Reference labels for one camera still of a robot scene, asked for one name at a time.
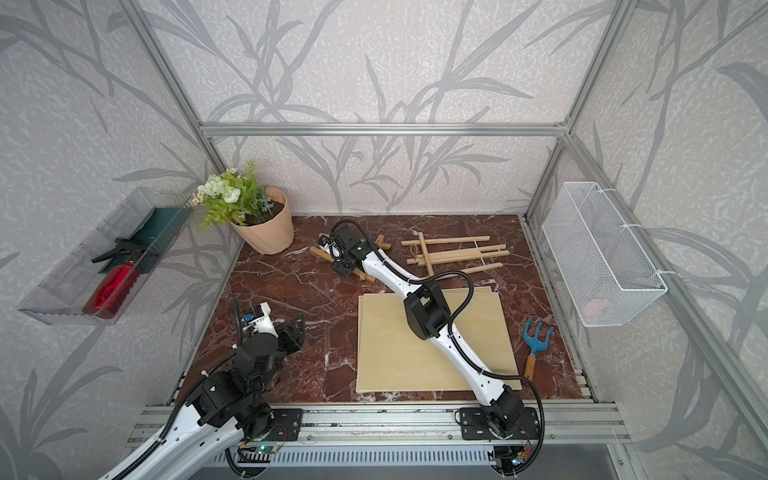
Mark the wooden board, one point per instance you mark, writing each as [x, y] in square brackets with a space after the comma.
[391, 358]

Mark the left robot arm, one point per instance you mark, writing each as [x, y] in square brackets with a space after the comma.
[225, 405]

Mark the potted flower plant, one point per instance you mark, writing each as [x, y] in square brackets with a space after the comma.
[259, 214]

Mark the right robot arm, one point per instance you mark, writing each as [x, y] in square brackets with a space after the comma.
[431, 319]

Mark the wooden easel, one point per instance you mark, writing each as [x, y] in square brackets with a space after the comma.
[470, 254]
[361, 274]

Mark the aluminium cage frame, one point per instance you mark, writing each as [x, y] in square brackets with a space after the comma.
[747, 399]

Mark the blue hand rake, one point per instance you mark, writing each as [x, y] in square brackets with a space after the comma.
[535, 344]

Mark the white wire basket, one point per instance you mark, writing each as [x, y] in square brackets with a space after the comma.
[599, 255]

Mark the clear plastic wall bin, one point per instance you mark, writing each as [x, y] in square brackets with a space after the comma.
[95, 283]

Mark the aluminium front rail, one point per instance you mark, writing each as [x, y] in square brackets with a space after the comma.
[426, 434]

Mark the red spray bottle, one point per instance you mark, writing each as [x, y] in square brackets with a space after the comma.
[113, 290]

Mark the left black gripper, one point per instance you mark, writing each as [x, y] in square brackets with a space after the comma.
[290, 336]

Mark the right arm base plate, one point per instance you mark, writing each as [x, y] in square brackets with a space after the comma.
[475, 425]

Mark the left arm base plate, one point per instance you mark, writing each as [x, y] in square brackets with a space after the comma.
[283, 425]

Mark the green trowel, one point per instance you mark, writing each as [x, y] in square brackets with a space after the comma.
[156, 234]

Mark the pink item in basket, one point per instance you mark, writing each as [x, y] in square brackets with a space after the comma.
[594, 309]

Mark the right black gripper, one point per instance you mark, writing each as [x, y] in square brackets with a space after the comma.
[335, 267]

